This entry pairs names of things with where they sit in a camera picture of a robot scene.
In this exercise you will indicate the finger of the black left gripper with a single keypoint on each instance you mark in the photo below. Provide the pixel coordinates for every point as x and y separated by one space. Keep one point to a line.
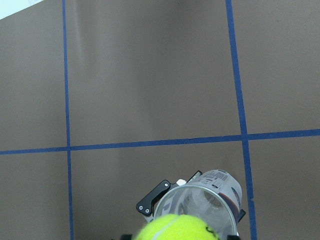
242 213
146 206

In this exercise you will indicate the clear tennis ball can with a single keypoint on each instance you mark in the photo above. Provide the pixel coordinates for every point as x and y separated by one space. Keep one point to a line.
215 197

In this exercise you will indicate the yellow tennis ball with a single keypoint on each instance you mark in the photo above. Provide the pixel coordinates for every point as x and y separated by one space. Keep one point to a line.
177 227

